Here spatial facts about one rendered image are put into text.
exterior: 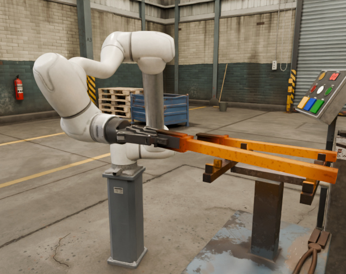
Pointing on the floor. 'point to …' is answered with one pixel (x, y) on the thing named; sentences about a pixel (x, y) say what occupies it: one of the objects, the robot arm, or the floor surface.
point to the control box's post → (328, 166)
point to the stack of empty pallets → (117, 100)
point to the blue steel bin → (175, 114)
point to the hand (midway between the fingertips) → (172, 140)
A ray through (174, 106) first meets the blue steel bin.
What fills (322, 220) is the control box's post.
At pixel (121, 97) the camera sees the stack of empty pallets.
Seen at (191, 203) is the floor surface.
